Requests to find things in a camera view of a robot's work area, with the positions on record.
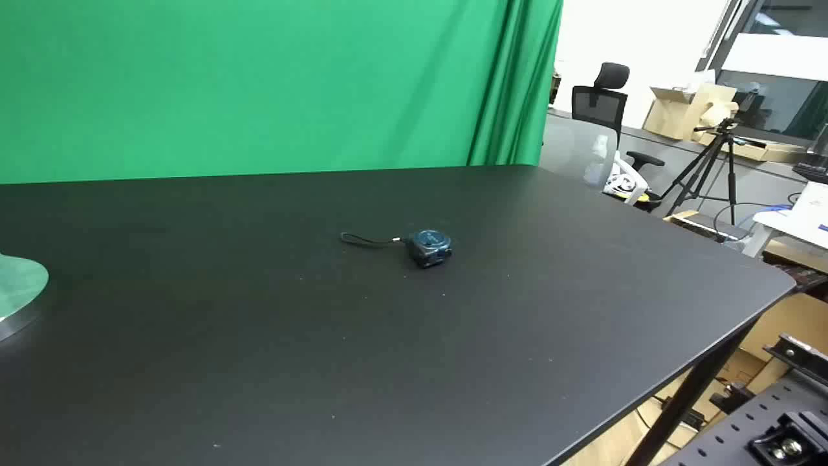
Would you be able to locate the blue measuring tape with strap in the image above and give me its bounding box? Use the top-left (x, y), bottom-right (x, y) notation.
top-left (335, 228), bottom-right (455, 271)

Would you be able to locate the grey mesh chair back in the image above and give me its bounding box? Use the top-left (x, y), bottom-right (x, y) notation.
top-left (539, 112), bottom-right (620, 188)

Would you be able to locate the green screen curtain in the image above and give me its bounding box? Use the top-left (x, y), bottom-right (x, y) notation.
top-left (0, 0), bottom-right (567, 186)

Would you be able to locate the black office chair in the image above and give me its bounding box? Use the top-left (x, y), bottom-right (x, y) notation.
top-left (568, 60), bottom-right (668, 171)

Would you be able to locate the open cardboard box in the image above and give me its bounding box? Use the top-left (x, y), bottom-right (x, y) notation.
top-left (641, 82), bottom-right (740, 144)

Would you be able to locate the black table leg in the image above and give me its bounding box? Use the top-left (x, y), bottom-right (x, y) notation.
top-left (624, 319), bottom-right (760, 466)

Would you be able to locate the white paper stack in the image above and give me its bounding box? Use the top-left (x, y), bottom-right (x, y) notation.
top-left (751, 179), bottom-right (828, 253)

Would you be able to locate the black perforated metal rack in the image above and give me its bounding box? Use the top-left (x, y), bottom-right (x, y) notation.
top-left (662, 335), bottom-right (828, 466)

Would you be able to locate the black camera tripod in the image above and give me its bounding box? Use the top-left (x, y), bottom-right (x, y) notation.
top-left (658, 118), bottom-right (744, 228)

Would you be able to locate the round metal robot base plate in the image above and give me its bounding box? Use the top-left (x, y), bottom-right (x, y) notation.
top-left (0, 253), bottom-right (51, 323)

